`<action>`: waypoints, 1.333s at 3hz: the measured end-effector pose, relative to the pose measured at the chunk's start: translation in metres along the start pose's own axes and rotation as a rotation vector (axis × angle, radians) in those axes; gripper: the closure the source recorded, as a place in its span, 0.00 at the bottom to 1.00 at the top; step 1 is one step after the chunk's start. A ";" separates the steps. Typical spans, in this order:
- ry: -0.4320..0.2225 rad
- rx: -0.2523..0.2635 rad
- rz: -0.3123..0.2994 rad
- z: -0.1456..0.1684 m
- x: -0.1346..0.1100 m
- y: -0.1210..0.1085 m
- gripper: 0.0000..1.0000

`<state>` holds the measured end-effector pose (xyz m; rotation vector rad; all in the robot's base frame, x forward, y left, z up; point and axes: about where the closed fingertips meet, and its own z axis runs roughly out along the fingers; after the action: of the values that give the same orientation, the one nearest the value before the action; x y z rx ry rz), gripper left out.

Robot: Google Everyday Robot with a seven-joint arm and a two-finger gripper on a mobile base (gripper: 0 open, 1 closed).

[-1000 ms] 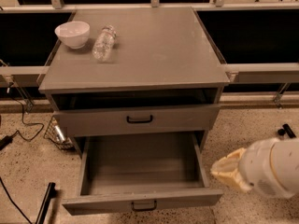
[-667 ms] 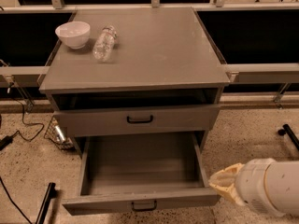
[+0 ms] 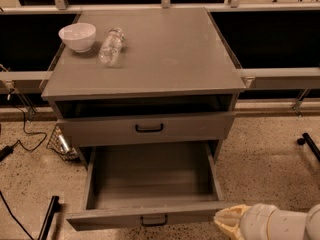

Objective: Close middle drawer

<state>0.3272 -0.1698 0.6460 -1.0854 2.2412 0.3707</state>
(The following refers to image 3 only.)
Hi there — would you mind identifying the grey drawer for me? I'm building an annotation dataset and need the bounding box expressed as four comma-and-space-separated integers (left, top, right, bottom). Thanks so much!
67, 142, 232, 231
58, 112, 235, 147

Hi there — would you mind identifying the grey top drawer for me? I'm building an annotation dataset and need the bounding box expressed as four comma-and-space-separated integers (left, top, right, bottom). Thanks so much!
58, 112, 235, 147

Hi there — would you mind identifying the grey drawer cabinet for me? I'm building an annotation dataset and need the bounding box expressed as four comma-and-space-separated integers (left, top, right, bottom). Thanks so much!
42, 8, 244, 163

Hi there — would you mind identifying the black right base leg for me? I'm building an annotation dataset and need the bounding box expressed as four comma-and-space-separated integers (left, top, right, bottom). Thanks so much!
297, 133, 320, 162

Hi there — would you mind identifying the black base leg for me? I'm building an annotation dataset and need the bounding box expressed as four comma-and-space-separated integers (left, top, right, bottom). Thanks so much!
297, 133, 320, 162
37, 195, 60, 240

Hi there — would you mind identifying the black left base leg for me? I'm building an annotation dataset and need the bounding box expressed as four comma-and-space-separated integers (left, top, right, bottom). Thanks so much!
37, 195, 60, 240

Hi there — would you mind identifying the clear plastic water bottle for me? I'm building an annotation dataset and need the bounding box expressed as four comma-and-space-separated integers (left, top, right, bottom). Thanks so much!
99, 27, 125, 67

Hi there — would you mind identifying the white bowl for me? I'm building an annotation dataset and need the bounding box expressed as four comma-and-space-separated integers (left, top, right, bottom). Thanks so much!
58, 23, 96, 53

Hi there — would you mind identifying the wire mesh basket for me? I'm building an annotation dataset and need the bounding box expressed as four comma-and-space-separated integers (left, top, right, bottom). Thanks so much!
47, 125, 79, 162

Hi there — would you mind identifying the black cable on floor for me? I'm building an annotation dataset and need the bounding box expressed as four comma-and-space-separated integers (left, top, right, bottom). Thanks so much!
0, 87, 48, 162

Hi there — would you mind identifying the metal railing frame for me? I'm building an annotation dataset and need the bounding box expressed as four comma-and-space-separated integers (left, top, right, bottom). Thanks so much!
0, 0, 320, 120

